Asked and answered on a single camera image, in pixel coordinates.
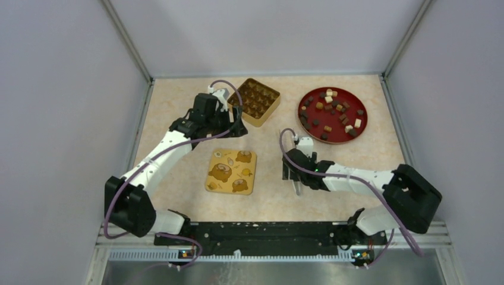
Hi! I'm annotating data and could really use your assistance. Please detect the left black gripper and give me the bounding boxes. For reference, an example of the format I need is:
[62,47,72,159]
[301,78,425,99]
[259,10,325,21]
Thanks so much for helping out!
[205,106,248,139]

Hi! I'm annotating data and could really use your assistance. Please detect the silver metal tongs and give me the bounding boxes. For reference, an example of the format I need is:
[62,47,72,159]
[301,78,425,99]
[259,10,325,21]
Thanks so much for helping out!
[292,180,303,197]

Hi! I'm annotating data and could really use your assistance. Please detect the gold chocolate tin box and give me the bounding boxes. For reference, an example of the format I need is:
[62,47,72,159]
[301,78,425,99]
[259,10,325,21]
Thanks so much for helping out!
[237,78,281,128]

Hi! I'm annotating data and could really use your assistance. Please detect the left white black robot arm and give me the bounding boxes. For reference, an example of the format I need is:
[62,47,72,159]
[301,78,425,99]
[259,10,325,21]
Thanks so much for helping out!
[103,87,248,246]

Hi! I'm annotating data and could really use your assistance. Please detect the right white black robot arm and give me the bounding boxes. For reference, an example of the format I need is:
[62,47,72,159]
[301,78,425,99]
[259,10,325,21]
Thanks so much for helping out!
[281,137,443,245]

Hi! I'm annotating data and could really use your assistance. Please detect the white chocolate cube right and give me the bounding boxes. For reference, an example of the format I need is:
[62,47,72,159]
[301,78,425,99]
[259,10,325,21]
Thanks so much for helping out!
[354,119,362,129]

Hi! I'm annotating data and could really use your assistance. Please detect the yellow bear tin lid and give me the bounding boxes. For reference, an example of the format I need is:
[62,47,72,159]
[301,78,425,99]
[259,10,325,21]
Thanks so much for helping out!
[204,148,257,195]

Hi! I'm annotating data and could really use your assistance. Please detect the red round plate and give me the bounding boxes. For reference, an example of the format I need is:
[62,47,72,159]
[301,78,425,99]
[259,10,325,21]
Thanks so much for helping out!
[297,87,368,144]

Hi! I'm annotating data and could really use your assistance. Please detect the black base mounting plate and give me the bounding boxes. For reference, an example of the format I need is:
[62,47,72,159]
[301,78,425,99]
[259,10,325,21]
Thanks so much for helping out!
[154,221,387,257]

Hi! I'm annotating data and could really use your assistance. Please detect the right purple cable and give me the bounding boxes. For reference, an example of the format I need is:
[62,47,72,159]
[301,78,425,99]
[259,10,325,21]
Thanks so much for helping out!
[279,128,425,258]

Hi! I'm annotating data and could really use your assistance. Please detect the purple cable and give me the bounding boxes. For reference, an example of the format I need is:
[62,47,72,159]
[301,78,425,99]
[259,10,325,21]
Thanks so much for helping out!
[102,80,244,240]
[279,128,425,258]

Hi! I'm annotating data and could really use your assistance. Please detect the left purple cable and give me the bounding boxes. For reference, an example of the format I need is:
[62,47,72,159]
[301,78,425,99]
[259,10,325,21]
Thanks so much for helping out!
[102,80,244,240]

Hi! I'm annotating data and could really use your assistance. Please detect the grey aluminium rail frame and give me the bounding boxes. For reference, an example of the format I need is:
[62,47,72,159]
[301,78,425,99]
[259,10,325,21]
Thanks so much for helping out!
[84,222,470,285]

